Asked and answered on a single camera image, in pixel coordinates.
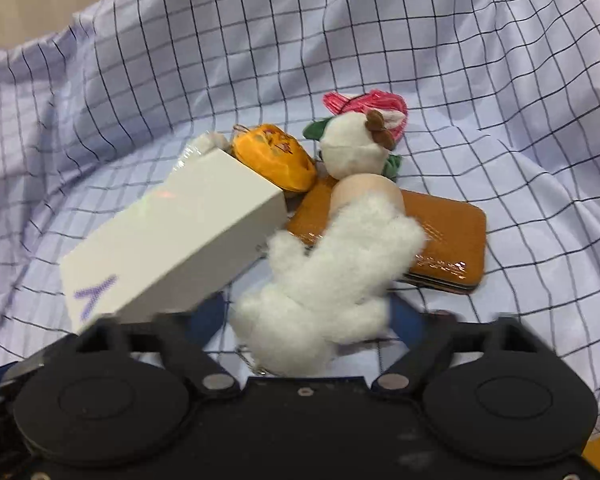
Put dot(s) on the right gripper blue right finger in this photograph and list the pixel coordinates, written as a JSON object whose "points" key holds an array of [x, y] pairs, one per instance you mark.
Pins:
{"points": [[434, 341]]}

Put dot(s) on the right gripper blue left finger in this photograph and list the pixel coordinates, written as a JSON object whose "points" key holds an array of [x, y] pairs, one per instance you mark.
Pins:
{"points": [[182, 337]]}

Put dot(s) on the white fluffy plush toy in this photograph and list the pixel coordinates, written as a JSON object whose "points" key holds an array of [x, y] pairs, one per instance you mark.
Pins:
{"points": [[329, 296]]}

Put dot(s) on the white packaged cotton pad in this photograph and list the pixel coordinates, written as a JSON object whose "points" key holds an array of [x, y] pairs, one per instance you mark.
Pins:
{"points": [[208, 142]]}

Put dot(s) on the orange pouch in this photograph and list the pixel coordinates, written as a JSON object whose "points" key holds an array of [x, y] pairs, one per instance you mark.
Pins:
{"points": [[276, 156]]}

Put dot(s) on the white round plush doll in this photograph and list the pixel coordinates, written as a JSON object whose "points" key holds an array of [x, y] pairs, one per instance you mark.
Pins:
{"points": [[359, 142]]}

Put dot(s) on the pink white knitted cloth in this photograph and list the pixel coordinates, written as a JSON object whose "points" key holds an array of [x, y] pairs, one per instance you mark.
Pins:
{"points": [[391, 106]]}

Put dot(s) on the brown leather wallet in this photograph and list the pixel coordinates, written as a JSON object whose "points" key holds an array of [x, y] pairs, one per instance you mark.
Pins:
{"points": [[453, 259]]}

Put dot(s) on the white vivo phone box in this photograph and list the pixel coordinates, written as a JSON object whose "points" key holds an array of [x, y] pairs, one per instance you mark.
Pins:
{"points": [[176, 246]]}

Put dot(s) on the beige tape roll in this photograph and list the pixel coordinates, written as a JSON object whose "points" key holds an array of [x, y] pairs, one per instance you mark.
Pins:
{"points": [[356, 186]]}

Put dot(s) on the lavender checked cloth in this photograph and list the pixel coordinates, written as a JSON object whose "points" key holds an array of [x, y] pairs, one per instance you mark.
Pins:
{"points": [[503, 102]]}

